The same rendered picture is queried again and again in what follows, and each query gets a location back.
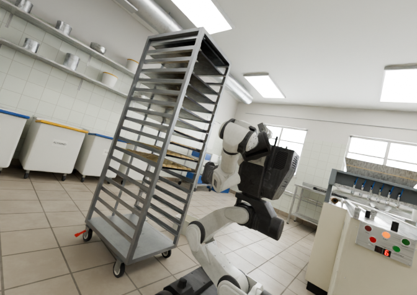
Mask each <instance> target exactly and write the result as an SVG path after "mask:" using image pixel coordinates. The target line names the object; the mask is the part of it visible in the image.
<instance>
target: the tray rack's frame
mask: <svg viewBox="0 0 417 295"><path fill-rule="evenodd" d="M199 29H200V27H196V28H192V29H186V30H178V31H175V32H168V33H164V34H157V35H151V36H148V38H147V40H146V43H145V47H144V49H143V53H142V55H141V58H140V61H139V64H138V67H137V70H136V73H135V76H134V79H133V81H132V85H131V87H130V90H129V93H128V96H127V100H126V102H125V105H124V107H123V111H122V114H121V116H120V120H119V123H118V125H117V128H116V131H115V134H114V137H113V140H112V143H111V146H110V148H109V152H108V154H107V158H106V160H105V163H104V167H103V169H102V172H101V175H100V178H99V181H98V184H97V187H96V190H95V192H94V195H93V198H92V201H91V205H90V207H89V210H88V213H87V216H86V219H85V223H87V224H85V226H86V229H87V232H84V234H83V235H84V236H85V237H87V233H88V231H89V229H92V231H94V232H95V233H96V234H97V235H98V236H99V237H100V238H101V239H102V240H103V241H104V242H105V243H106V244H107V246H108V247H109V248H110V249H111V250H112V251H113V252H114V253H115V254H116V255H117V256H116V259H117V261H116V263H115V267H114V270H115V271H116V273H117V274H118V272H119V269H120V266H121V263H124V264H125V260H126V257H127V254H128V251H129V248H130V244H131V243H130V242H129V241H128V240H127V239H125V238H124V237H123V236H122V235H121V234H120V233H118V232H117V231H116V230H115V229H114V228H113V227H112V226H111V225H110V224H109V223H108V222H106V221H105V220H104V219H103V218H102V217H92V214H93V212H94V208H95V206H96V202H97V199H98V197H99V194H100V191H101V188H102V185H103V182H104V179H105V176H106V173H107V170H108V167H109V165H110V161H111V159H112V155H113V153H114V150H115V146H116V144H117V141H118V138H119V135H120V132H121V130H122V126H123V123H124V120H125V117H126V115H127V111H128V108H129V106H130V103H131V100H132V97H133V94H134V91H135V88H136V85H137V82H138V79H139V77H140V73H141V70H142V68H143V64H144V62H145V58H146V55H147V53H148V50H149V47H150V44H151V41H155V40H163V39H171V38H176V37H183V36H188V35H196V34H198V33H199ZM204 38H205V41H206V42H207V43H208V44H209V45H210V47H211V48H212V49H213V50H214V52H215V53H216V54H217V55H218V56H219V57H220V59H221V60H222V61H223V62H224V64H226V65H229V64H230V62H231V61H230V60H229V59H228V57H227V56H226V55H225V54H224V52H223V51H222V49H221V48H220V47H219V46H218V44H217V43H216V42H215V41H214V39H213V38H212V37H211V35H210V34H209V33H208V32H207V30H205V33H204ZM123 216H125V217H126V218H127V219H128V220H130V221H131V222H133V223H134V224H135V225H137V223H138V220H139V217H138V216H137V215H135V214H134V213H131V214H123ZM107 217H108V218H109V219H110V220H111V221H112V222H113V223H115V224H116V225H117V226H118V227H120V228H121V229H122V230H123V231H124V232H125V233H126V234H127V235H129V236H130V237H131V238H133V235H134V233H135V230H134V229H133V228H131V227H130V226H129V225H128V224H127V223H125V222H124V221H123V220H122V219H121V218H119V217H118V216H117V215H115V214H114V213H112V215H111V216H107ZM142 232H143V233H144V234H141V235H140V238H139V240H138V246H139V247H138V248H136V249H135V253H134V256H133V259H132V262H131V264H133V263H136V262H138V261H141V260H144V259H147V258H149V257H152V256H155V255H158V254H160V253H164V254H166V255H167V252H168V250H172V249H174V247H175V244H173V241H172V240H171V239H170V238H168V237H167V236H165V235H164V234H162V233H161V232H160V231H159V230H157V229H156V228H154V227H153V226H152V225H150V224H149V223H147V222H146V221H145V222H144V224H143V228H142Z"/></svg>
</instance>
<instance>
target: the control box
mask: <svg viewBox="0 0 417 295"><path fill-rule="evenodd" d="M367 225H368V226H370V227H371V228H372V230H371V231H370V232H369V231H366V229H365V226H367ZM383 232H388V233H389V234H390V237H389V238H385V237H384V236H383V235H382V234H383ZM370 237H374V238H375V239H376V242H375V243H372V242H371V241H370V240H369V239H370ZM403 239H407V240H409V241H410V244H409V245H404V244H403V243H402V240H403ZM355 243H356V244H358V245H360V246H362V247H365V248H368V249H369V250H372V251H374V252H377V247H380V248H381V249H380V252H377V253H379V254H381V255H384V256H386V255H385V251H386V250H388V251H389V254H388V256H387V257H389V258H391V259H394V260H396V261H399V262H401V263H404V264H406V265H408V266H412V263H413V258H414V254H415V248H416V243H417V241H416V240H415V239H412V238H409V237H406V236H404V235H400V234H398V233H395V232H392V231H389V230H387V229H383V228H381V227H377V226H376V225H372V224H369V223H366V222H364V221H361V220H360V223H359V228H358V232H357V237H356V242H355ZM393 246H398V247H399V248H400V252H395V251H394V250H393Z"/></svg>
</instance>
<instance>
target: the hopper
mask: <svg viewBox="0 0 417 295"><path fill-rule="evenodd" d="M344 164H345V167H346V171H347V172H350V173H354V174H357V175H362V176H367V177H370V178H375V179H380V180H383V181H388V182H391V183H396V184H400V185H404V186H408V187H411V188H414V187H415V186H416V185H417V171H411V170H406V169H402V168H396V167H392V166H387V165H381V164H378V163H372V162H368V161H362V160H357V159H353V158H348V157H344Z"/></svg>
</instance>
